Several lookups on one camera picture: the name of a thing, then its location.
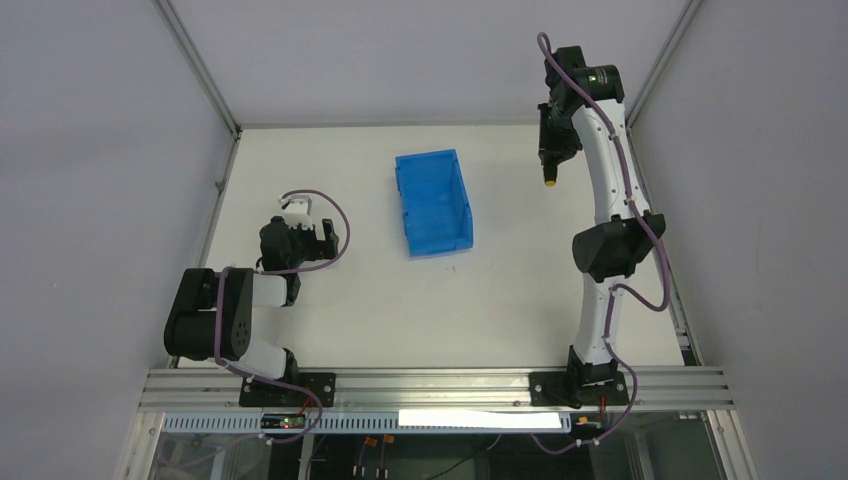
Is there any aluminium frame post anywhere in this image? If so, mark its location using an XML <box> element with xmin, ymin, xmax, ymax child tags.
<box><xmin>626</xmin><ymin>0</ymin><xmax>704</xmax><ymax>129</ymax></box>
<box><xmin>152</xmin><ymin>0</ymin><xmax>241</xmax><ymax>137</ymax></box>

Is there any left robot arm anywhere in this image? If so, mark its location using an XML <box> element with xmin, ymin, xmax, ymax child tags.
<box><xmin>163</xmin><ymin>216</ymin><xmax>339</xmax><ymax>385</ymax></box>

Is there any white slotted cable duct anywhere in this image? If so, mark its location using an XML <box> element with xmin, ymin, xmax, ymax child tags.
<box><xmin>162</xmin><ymin>409</ymin><xmax>572</xmax><ymax>434</ymax></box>

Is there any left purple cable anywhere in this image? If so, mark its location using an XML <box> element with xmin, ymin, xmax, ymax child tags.
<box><xmin>213</xmin><ymin>189</ymin><xmax>352</xmax><ymax>446</ymax></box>

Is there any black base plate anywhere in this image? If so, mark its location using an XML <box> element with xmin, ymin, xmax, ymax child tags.
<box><xmin>238</xmin><ymin>371</ymin><xmax>337</xmax><ymax>408</ymax></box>
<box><xmin>528</xmin><ymin>370</ymin><xmax>630</xmax><ymax>409</ymax></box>

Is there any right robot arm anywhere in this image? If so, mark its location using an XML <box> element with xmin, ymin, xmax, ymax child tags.
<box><xmin>531</xmin><ymin>35</ymin><xmax>666</xmax><ymax>408</ymax></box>

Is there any right aluminium frame post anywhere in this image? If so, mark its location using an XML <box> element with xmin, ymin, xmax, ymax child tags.
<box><xmin>626</xmin><ymin>0</ymin><xmax>704</xmax><ymax>129</ymax></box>

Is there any small green circuit board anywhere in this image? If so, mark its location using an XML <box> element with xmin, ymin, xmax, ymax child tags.
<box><xmin>260</xmin><ymin>414</ymin><xmax>307</xmax><ymax>430</ymax></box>

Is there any purple cable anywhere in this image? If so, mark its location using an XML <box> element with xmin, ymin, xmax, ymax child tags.
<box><xmin>536</xmin><ymin>31</ymin><xmax>672</xmax><ymax>457</ymax></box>
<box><xmin>213</xmin><ymin>189</ymin><xmax>352</xmax><ymax>446</ymax></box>

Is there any blue plastic bin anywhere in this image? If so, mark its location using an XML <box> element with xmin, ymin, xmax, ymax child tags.
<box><xmin>395</xmin><ymin>149</ymin><xmax>474</xmax><ymax>257</ymax></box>

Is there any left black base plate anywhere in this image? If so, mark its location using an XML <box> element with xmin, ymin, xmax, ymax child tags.
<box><xmin>238</xmin><ymin>371</ymin><xmax>337</xmax><ymax>408</ymax></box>

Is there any left aluminium frame post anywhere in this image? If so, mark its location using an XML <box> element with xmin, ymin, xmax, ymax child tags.
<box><xmin>152</xmin><ymin>0</ymin><xmax>241</xmax><ymax>137</ymax></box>

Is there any black orange screwdriver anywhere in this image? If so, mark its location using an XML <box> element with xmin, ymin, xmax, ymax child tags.
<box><xmin>542</xmin><ymin>164</ymin><xmax>558</xmax><ymax>186</ymax></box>

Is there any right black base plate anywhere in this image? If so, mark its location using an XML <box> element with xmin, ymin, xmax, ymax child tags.
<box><xmin>528</xmin><ymin>370</ymin><xmax>630</xmax><ymax>409</ymax></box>

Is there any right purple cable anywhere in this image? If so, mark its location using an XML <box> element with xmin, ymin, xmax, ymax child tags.
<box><xmin>536</xmin><ymin>31</ymin><xmax>672</xmax><ymax>457</ymax></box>

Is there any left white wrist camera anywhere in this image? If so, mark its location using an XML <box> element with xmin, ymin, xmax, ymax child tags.
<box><xmin>278</xmin><ymin>194</ymin><xmax>314</xmax><ymax>230</ymax></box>

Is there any aluminium front rail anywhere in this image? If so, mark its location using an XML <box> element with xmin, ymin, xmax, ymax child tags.
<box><xmin>139</xmin><ymin>366</ymin><xmax>735</xmax><ymax>413</ymax></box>

